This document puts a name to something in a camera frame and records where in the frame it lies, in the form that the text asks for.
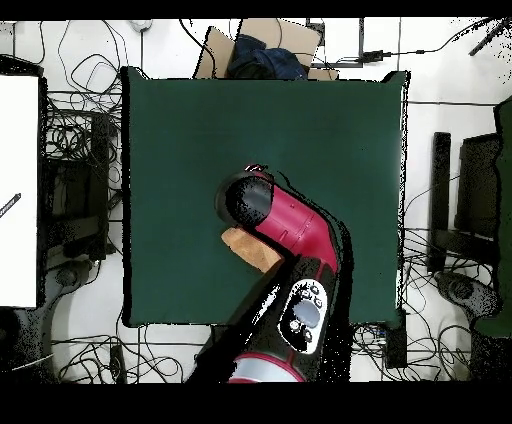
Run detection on orange terry towel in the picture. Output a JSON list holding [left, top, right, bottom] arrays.
[[220, 226, 285, 274]]

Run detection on dark green table cloth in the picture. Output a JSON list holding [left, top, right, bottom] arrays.
[[121, 66, 411, 328]]

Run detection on blue jeans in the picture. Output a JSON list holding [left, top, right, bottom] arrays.
[[226, 33, 310, 80]]

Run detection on brown cardboard box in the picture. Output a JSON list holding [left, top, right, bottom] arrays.
[[192, 17, 340, 81]]

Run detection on black power adapter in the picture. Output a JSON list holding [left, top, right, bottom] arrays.
[[361, 49, 394, 64]]

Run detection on black equipment rack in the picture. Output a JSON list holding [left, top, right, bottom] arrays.
[[41, 112, 113, 261]]

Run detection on black stand base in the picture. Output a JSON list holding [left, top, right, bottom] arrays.
[[433, 269, 503, 321], [43, 258, 97, 317]]

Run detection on black box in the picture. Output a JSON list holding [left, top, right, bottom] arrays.
[[383, 309, 408, 370]]

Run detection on black power strip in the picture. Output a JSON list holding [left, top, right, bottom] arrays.
[[108, 344, 128, 383]]

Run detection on white panel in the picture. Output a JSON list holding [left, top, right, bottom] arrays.
[[0, 74, 40, 309]]

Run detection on small dark strip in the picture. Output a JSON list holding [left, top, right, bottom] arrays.
[[0, 192, 22, 219]]

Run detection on spare dark green cloth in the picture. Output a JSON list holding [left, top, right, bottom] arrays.
[[473, 94, 512, 338]]

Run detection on black tripod leg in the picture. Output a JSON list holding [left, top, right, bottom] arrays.
[[467, 17, 512, 57]]

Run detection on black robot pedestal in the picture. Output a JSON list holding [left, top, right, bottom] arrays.
[[210, 324, 235, 345]]

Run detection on thin black metal frame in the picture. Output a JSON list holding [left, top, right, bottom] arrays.
[[305, 17, 366, 69]]

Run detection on tangled black cables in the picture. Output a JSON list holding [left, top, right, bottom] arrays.
[[38, 19, 129, 161], [351, 175, 499, 381], [51, 319, 209, 383]]

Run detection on black upright post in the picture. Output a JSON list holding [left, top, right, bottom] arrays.
[[426, 131, 453, 274]]

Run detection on thin black adapter cable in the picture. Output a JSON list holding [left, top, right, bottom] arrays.
[[391, 18, 489, 56]]

